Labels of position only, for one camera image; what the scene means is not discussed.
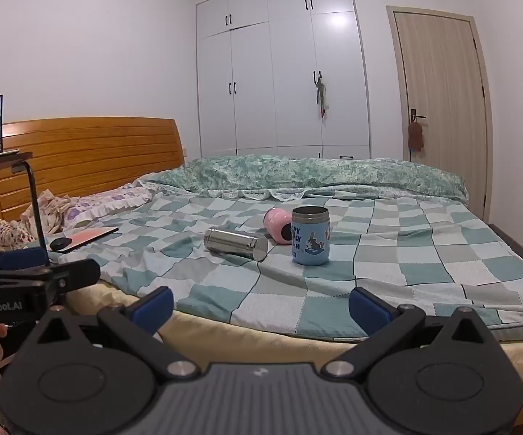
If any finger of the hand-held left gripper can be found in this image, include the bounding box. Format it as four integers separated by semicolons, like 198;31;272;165
0;258;101;294
0;248;52;273

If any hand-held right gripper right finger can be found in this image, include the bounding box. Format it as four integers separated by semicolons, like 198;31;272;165
323;286;489;378

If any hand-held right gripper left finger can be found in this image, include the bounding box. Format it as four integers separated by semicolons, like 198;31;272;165
36;286;200;378

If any stainless steel cup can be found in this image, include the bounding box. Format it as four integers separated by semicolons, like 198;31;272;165
203;228;269;262

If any pink cup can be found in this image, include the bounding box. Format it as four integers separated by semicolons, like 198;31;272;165
263;207;296;246

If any blue printed cup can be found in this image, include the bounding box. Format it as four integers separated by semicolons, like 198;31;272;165
291;206;331;266

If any floral plush toy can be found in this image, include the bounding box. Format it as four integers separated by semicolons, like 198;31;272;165
0;219;36;251

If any checked green bed sheet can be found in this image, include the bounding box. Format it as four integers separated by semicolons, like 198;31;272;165
26;188;523;341

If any crumpled floral cloth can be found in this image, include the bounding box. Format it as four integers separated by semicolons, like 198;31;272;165
19;189;83;237

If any black bedside stand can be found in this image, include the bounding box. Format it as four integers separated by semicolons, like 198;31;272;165
0;149;53;266

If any purple floral pillow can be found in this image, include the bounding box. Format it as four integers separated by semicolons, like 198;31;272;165
61;186;154;233

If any yellow mattress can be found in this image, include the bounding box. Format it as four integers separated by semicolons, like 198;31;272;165
64;278;523;422

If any wooden headboard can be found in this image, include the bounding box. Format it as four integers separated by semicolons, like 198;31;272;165
0;117;185;249

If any green floral duvet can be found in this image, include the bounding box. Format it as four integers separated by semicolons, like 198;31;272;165
140;154;469;206

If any brown hanging pouch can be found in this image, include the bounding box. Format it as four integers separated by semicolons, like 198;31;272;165
407;119;426;153

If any hanging cloth ornament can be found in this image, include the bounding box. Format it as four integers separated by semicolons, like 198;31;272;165
314;71;331;121

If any beige wooden door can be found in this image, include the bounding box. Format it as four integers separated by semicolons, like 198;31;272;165
386;5;492;224

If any white wardrobe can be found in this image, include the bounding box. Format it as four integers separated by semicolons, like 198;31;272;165
195;0;372;161

